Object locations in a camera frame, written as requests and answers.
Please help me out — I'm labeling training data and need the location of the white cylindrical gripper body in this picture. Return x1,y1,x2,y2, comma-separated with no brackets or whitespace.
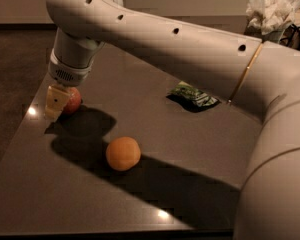
48,28,105,87

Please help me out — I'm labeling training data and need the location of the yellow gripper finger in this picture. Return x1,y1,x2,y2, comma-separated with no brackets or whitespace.
45,84,71,121

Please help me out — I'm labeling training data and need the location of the red apple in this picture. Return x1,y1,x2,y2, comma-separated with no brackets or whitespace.
62,87,82,115

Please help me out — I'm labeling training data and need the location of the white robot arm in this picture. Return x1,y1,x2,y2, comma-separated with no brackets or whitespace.
45,0,300,240

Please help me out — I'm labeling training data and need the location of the orange fruit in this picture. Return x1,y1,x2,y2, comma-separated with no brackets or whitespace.
106,137,141,171

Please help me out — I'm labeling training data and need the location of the green chip bag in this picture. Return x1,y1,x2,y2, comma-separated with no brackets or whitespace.
168,81,219,108

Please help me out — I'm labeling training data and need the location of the metal cup with tissues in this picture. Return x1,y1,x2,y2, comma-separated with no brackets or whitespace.
245,0,300,43

